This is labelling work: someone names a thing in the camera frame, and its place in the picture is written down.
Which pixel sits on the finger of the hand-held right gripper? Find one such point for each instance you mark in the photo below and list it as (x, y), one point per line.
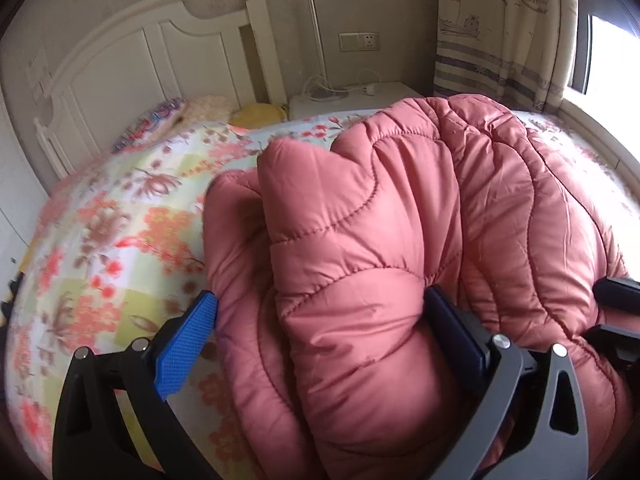
(615, 342)
(617, 292)

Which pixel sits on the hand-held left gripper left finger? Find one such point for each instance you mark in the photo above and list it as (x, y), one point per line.
(182, 350)

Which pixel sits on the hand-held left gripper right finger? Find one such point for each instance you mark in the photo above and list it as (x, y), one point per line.
(457, 345)

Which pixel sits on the pink quilted jacket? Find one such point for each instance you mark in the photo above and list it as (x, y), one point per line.
(375, 240)

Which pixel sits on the floral bed sheet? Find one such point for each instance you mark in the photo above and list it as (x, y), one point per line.
(110, 240)

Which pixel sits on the colourful patterned pillow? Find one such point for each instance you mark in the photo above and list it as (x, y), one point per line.
(150, 122)

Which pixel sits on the window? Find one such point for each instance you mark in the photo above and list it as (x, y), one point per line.
(610, 60)

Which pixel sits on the beige fluffy pillow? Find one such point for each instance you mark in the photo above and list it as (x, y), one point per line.
(207, 107)

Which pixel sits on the yellow pillow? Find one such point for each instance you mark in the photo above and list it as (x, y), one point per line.
(257, 115)

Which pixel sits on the white nightstand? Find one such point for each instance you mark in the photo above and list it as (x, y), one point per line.
(360, 105)

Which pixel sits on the beige printed curtain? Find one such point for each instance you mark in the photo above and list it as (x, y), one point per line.
(500, 35)

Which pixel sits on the white wooden headboard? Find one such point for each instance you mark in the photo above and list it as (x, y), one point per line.
(125, 60)

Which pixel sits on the white desk lamp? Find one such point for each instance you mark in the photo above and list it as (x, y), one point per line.
(311, 35)

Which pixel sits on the white wall socket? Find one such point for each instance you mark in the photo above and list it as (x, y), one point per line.
(358, 41)

